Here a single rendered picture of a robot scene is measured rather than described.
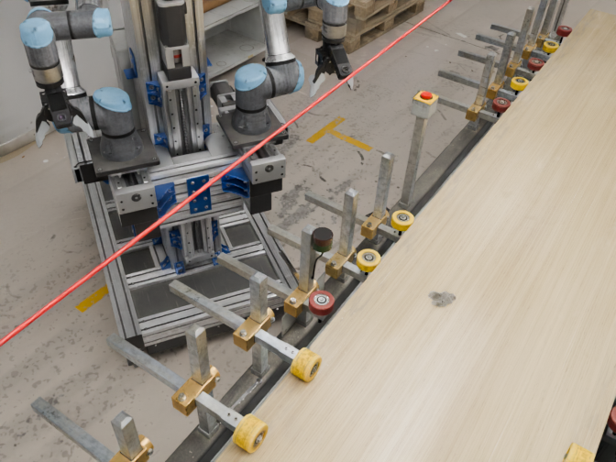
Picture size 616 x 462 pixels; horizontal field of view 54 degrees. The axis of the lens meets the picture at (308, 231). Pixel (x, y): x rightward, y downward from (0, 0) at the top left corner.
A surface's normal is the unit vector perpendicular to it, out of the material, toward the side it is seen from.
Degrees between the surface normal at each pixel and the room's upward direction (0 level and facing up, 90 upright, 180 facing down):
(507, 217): 0
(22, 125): 90
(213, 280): 0
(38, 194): 0
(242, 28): 90
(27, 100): 90
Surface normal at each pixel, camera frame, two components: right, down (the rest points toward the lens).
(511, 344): 0.04, -0.73
